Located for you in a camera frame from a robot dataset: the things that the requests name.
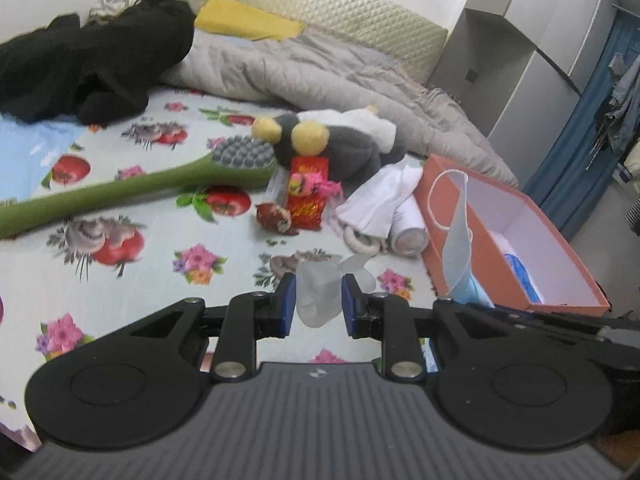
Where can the blue disposable face mask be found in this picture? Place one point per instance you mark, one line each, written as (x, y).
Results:
(461, 284)

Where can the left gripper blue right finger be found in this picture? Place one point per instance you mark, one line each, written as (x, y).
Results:
(353, 307)

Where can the pink cardboard shoe box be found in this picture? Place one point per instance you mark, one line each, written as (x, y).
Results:
(558, 273)

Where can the hanging denim clothes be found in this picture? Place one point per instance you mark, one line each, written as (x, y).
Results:
(617, 118)

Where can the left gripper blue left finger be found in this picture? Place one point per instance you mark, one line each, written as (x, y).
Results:
(285, 298)

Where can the small red brown pouch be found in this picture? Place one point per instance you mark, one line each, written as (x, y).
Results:
(275, 219)

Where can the yellow pillow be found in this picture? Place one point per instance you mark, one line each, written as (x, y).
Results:
(235, 19)

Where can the white cylindrical bottle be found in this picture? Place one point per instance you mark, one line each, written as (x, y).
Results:
(408, 234)

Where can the black clothing pile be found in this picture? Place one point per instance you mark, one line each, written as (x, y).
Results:
(96, 73)

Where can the blue curtain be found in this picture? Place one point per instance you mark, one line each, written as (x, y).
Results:
(571, 180)

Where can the pink feather toy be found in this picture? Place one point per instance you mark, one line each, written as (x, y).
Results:
(313, 184)

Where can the floral bed sheet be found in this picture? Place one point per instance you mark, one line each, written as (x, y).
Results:
(77, 280)

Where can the beige quilted headboard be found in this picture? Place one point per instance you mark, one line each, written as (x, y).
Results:
(382, 25)

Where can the large grey penguin plush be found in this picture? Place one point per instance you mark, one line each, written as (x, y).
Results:
(356, 144)

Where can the blue white tissue pack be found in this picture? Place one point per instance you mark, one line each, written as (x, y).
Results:
(518, 268)

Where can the white tissue paper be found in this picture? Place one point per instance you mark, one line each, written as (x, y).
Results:
(370, 209)

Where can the green long-handled massage brush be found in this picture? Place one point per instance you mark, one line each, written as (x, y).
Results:
(237, 161)

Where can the grey quilted blanket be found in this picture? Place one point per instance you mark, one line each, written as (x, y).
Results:
(314, 71)

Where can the red gold packet ornament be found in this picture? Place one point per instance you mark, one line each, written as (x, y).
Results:
(305, 200)

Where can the grey wardrobe cabinet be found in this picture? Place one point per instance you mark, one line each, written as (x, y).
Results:
(519, 67)

